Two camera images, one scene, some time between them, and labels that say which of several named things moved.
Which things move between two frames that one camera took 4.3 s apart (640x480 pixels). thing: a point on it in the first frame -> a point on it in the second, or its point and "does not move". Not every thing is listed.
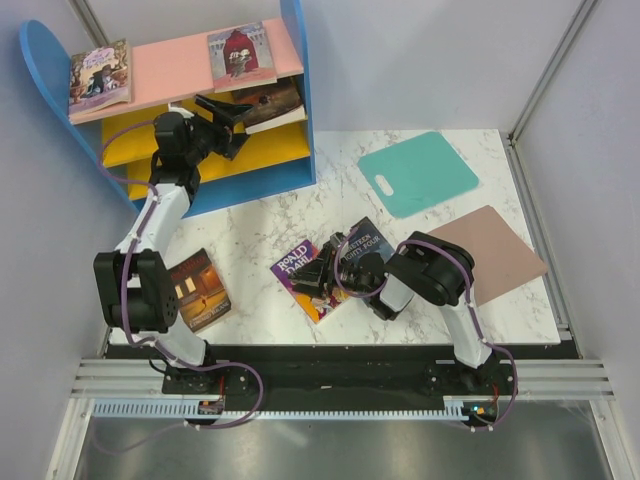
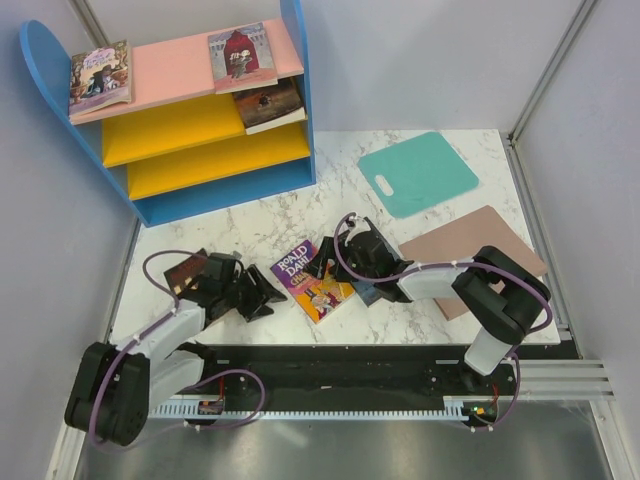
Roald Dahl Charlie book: (316, 305) does not move
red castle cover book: (240, 58) does not move
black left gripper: (228, 142) -> (260, 294)
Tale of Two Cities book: (273, 105) does not move
